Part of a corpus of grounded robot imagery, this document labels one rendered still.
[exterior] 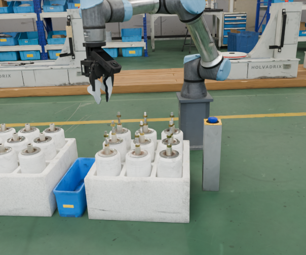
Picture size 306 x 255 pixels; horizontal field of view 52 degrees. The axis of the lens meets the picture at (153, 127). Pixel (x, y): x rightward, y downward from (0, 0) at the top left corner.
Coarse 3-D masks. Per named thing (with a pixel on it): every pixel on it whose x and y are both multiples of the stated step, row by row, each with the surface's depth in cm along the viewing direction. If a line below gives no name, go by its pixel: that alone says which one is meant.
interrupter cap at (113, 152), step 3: (102, 150) 123; (111, 150) 122; (114, 150) 122; (99, 153) 120; (102, 153) 120; (111, 153) 120; (114, 153) 120; (102, 156) 117; (105, 156) 117; (108, 156) 117
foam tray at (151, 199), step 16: (96, 176) 118; (112, 176) 118; (96, 192) 118; (112, 192) 118; (128, 192) 117; (144, 192) 116; (160, 192) 116; (176, 192) 115; (96, 208) 121; (112, 208) 120; (128, 208) 119; (144, 208) 119; (160, 208) 118; (176, 208) 117
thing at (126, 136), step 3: (111, 132) 142; (129, 132) 142; (117, 135) 139; (120, 135) 139; (123, 135) 139; (126, 135) 140; (129, 135) 141; (123, 138) 139; (126, 138) 140; (129, 138) 142; (126, 141) 141; (129, 141) 142; (126, 144) 141; (129, 144) 143; (126, 147) 142; (129, 147) 143
